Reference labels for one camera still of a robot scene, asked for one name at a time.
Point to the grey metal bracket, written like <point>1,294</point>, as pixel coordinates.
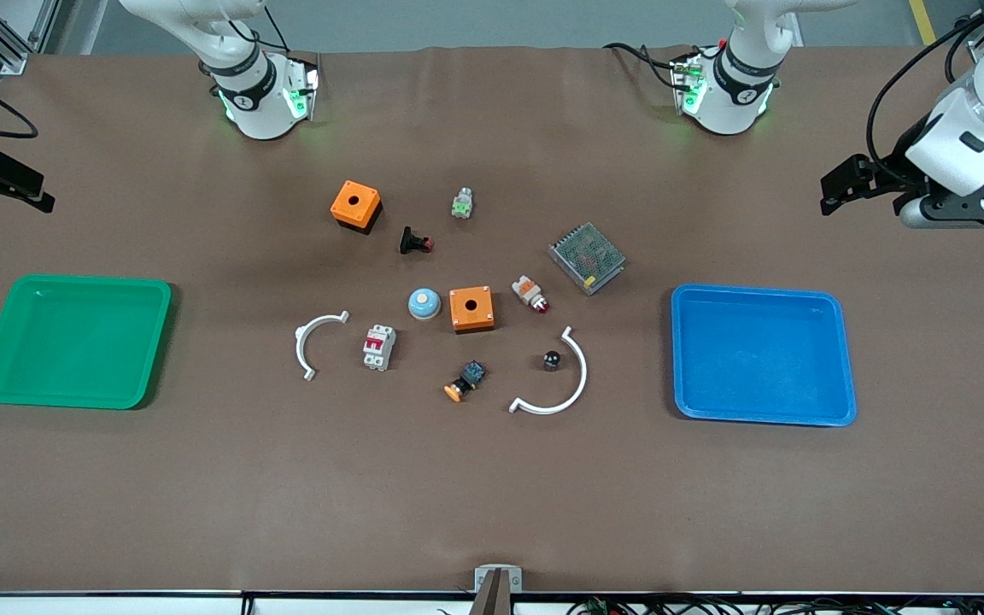
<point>483,574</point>

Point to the small black knob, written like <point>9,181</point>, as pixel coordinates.
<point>552,360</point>

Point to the blue dome buzzer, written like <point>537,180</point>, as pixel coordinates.
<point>424,305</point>

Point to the blue plastic tray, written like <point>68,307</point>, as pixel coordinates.
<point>757,359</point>

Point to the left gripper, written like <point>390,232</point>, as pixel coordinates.
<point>895,167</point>

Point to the orange mushroom push button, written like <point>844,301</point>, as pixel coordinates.
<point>458,389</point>

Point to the white red indicator lamp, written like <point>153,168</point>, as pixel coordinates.
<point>528,292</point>

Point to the brown table cover sheet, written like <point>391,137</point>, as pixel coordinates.
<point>202,495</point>

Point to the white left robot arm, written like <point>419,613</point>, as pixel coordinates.
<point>727,94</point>

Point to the green plastic tray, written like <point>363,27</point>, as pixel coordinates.
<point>73,342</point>

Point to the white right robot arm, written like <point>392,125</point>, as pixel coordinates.
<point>253,102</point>

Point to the large white curved clip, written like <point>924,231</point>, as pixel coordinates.
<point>582,369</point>

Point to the small white curved clip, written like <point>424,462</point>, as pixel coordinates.
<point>299,344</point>

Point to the green and white switch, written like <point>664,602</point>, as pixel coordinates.
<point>461,205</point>

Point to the black square push button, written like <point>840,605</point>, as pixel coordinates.
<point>411,242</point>

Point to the metal mesh power supply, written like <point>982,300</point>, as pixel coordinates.
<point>588,258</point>

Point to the white circuit breaker red switch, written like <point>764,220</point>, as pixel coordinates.
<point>378,350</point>

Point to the orange single-hole button box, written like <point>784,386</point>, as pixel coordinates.
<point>471,309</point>
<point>354,203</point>

